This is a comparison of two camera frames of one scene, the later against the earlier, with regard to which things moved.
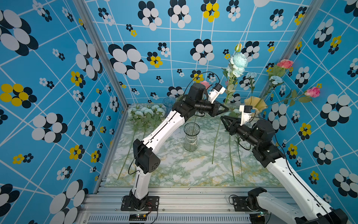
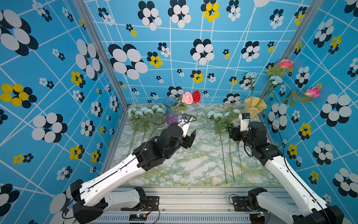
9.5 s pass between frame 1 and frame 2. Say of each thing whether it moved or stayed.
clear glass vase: moved
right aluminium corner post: stayed
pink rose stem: moved
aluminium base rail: stayed
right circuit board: stayed
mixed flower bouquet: stayed
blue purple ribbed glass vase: stayed
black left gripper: moved
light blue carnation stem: stayed
